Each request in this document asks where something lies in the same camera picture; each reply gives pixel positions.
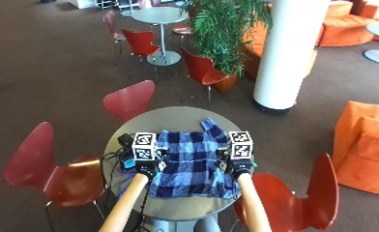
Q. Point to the orange plant pot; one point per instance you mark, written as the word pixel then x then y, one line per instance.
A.
pixel 225 83

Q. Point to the person's right hand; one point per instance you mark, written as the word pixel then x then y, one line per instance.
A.
pixel 240 167

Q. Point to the white marker cube left glove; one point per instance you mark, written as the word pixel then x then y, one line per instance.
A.
pixel 144 146

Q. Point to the blue plaid shirt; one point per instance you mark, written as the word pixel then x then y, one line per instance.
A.
pixel 191 161

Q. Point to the green potted palm plant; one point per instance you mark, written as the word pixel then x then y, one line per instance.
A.
pixel 223 29

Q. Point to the pale red chair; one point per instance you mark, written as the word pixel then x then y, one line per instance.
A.
pixel 112 24

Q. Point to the person's left hand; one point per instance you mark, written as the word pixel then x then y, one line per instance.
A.
pixel 149 167

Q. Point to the round orange sofa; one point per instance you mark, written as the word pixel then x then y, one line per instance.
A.
pixel 345 27

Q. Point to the black device with blue screen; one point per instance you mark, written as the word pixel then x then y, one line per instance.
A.
pixel 125 159

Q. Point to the white marker cube right glove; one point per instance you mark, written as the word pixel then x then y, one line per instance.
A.
pixel 240 145

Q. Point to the dark red wooden chair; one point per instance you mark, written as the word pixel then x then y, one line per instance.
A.
pixel 129 100
pixel 47 167

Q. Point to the red chair with seat pad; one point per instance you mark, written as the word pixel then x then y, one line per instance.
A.
pixel 181 30

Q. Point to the round grey pedestal table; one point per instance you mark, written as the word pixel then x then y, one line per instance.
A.
pixel 160 16

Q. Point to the large orange armchair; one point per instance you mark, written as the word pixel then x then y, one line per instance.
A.
pixel 366 148

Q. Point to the bright red wooden chair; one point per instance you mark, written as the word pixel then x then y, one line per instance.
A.
pixel 300 199
pixel 201 71
pixel 140 43

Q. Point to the white marker cube glove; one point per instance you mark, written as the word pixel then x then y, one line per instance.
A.
pixel 144 146
pixel 240 145

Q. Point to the white round pillar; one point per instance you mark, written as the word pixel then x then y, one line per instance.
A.
pixel 289 54

